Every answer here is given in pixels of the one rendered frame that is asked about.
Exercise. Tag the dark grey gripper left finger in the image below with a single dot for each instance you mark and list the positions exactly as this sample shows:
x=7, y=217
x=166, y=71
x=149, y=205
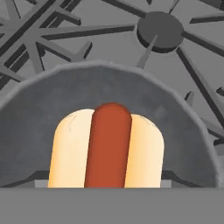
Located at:
x=35, y=180

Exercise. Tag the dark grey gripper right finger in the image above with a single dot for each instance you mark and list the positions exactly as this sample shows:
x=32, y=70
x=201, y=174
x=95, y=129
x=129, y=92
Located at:
x=178, y=180

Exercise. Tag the hot dog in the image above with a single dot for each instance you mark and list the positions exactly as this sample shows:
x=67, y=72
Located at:
x=108, y=145

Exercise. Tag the grey round pan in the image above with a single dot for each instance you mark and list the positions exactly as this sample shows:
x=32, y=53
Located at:
x=35, y=116

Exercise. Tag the grey hob with black grates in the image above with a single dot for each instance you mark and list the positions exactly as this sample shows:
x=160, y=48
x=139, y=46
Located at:
x=116, y=32

